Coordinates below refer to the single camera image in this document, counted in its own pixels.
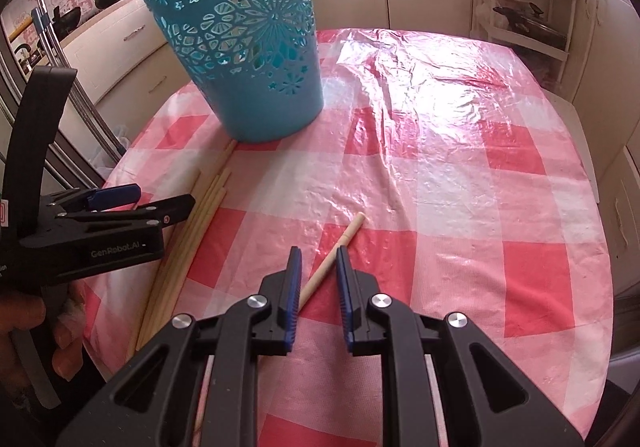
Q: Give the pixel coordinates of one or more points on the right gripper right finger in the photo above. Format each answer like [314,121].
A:
[443,380]

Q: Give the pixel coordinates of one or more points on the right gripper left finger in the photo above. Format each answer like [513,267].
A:
[195,382]

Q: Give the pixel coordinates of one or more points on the person's left hand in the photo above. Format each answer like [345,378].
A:
[41,342]

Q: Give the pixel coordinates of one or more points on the wooden chopstick under basket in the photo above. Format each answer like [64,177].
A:
[209,171]

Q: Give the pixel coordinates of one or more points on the black wok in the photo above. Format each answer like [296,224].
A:
[64,24]

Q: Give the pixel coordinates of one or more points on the red white checkered tablecloth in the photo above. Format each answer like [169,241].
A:
[476,201]

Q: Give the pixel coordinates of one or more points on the blue perforated plastic basket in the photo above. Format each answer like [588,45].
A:
[255,61]

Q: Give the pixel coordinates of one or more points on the white shelf rack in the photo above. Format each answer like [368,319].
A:
[539,30]

